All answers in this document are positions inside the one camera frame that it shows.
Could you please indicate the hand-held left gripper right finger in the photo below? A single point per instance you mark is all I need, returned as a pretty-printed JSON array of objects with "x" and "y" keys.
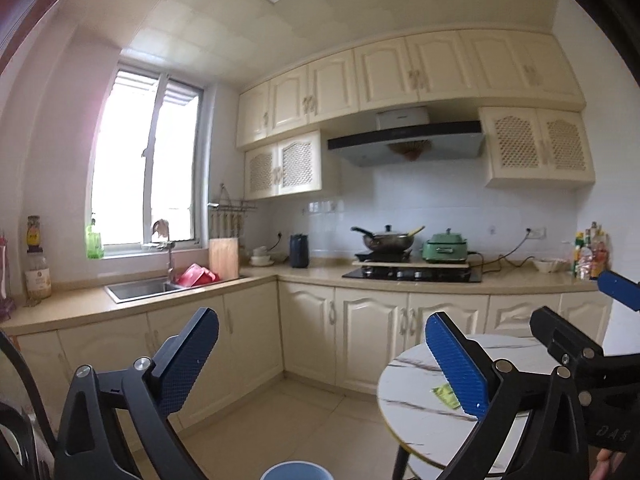
[{"x": 457, "y": 365}]

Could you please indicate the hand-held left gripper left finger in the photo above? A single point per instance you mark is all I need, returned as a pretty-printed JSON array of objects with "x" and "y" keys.
[{"x": 190, "y": 355}]

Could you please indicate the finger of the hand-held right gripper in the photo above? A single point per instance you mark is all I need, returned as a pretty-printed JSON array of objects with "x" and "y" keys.
[
  {"x": 560, "y": 332},
  {"x": 622, "y": 290}
]

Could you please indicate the small green sachet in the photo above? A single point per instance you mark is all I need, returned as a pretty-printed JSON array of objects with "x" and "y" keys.
[{"x": 445, "y": 395}]

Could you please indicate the blue trash bin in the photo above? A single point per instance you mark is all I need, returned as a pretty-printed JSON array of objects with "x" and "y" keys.
[{"x": 295, "y": 472}]

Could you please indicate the person's right hand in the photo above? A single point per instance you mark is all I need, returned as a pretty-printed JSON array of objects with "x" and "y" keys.
[{"x": 607, "y": 467}]

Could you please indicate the group of seasoning bottles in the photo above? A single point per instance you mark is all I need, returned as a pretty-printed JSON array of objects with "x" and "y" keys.
[{"x": 592, "y": 255}]

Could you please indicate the white bowl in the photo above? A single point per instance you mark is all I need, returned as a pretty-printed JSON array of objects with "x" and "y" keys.
[{"x": 548, "y": 265}]

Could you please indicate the round marble table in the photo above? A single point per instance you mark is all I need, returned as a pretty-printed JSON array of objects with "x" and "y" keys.
[{"x": 420, "y": 425}]

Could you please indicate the red plastic basket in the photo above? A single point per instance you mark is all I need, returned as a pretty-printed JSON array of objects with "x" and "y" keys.
[{"x": 197, "y": 276}]

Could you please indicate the steel kitchen sink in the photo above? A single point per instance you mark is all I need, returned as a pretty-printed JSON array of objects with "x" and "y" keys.
[{"x": 140, "y": 289}]

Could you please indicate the metal sink faucet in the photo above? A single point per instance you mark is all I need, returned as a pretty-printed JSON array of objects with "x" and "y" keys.
[{"x": 171, "y": 260}]

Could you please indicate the wooden cutting board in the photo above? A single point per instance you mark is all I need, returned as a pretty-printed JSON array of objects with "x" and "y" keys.
[{"x": 223, "y": 260}]

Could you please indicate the black gas stove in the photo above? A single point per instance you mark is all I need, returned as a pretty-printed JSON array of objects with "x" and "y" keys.
[{"x": 410, "y": 275}]

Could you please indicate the green electric cooking pot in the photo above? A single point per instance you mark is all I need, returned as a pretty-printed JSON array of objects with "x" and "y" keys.
[{"x": 445, "y": 249}]

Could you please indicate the cream base cabinets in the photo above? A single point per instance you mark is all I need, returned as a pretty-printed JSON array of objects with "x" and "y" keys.
[{"x": 305, "y": 330}]

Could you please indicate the wooden board under pots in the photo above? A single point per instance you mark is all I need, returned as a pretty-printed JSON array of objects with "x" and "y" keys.
[{"x": 400, "y": 262}]

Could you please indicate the stack of white bowls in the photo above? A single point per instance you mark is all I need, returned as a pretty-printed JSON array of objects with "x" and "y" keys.
[{"x": 261, "y": 257}]

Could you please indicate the wok with lid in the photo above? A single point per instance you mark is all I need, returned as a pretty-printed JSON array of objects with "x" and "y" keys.
[{"x": 387, "y": 241}]

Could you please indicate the green dish soap bottle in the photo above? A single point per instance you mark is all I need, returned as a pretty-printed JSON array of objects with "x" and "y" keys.
[{"x": 94, "y": 245}]

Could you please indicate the black electric kettle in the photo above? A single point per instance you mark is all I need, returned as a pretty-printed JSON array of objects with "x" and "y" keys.
[{"x": 299, "y": 252}]

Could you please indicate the metal utensil rack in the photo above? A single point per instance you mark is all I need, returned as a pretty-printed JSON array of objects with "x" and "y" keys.
[{"x": 230, "y": 210}]

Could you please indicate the cream lattice door cabinet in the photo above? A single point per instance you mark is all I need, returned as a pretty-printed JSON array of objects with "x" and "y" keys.
[
  {"x": 282, "y": 165},
  {"x": 537, "y": 145}
]

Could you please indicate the clear glass jar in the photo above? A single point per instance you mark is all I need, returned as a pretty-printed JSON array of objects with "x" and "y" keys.
[{"x": 38, "y": 280}]

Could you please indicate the kitchen window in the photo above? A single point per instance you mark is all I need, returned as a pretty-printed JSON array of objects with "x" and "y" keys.
[{"x": 125, "y": 170}]

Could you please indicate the yellow label sauce bottle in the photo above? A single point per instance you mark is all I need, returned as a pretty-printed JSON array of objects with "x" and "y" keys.
[{"x": 34, "y": 235}]

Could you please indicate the red utensil holder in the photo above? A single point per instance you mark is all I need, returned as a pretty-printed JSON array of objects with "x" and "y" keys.
[{"x": 4, "y": 280}]

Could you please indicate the black range hood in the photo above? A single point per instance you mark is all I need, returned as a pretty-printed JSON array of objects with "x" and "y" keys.
[{"x": 405, "y": 142}]

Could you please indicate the black curved frame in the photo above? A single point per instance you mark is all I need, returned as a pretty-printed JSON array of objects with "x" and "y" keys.
[{"x": 15, "y": 440}]

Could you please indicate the cream upper wall cabinets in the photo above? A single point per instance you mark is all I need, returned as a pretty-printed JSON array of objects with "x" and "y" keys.
[{"x": 390, "y": 75}]

